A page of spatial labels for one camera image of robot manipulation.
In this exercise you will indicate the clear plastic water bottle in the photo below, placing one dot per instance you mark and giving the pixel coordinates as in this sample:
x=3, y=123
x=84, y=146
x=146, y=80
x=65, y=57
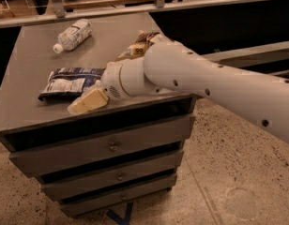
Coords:
x=73, y=36

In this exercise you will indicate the bottom grey drawer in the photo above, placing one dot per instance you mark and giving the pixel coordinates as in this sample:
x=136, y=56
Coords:
x=124, y=194

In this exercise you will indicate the brown chip bag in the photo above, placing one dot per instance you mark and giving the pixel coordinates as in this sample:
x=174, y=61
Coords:
x=144, y=41

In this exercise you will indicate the top grey drawer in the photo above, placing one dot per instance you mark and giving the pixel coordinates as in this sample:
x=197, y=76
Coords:
x=40, y=161

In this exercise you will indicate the blue chip bag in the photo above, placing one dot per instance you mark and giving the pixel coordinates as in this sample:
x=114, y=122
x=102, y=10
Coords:
x=70, y=82

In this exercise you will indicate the grey metal railing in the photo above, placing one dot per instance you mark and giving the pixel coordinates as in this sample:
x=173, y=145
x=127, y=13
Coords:
x=269, y=18

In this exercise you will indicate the grey drawer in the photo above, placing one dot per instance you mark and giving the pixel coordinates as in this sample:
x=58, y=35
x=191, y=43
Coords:
x=137, y=169
x=40, y=161
x=124, y=194

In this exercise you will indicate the grey drawer cabinet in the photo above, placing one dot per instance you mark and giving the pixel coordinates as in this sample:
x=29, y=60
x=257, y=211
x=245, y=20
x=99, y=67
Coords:
x=28, y=123

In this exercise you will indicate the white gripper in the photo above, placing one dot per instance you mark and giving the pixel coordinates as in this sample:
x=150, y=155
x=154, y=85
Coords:
x=111, y=80

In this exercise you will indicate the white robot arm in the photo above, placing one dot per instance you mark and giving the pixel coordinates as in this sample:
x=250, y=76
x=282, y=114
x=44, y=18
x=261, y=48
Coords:
x=167, y=67

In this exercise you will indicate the middle grey drawer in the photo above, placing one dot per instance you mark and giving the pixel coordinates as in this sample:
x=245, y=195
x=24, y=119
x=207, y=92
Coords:
x=137, y=169

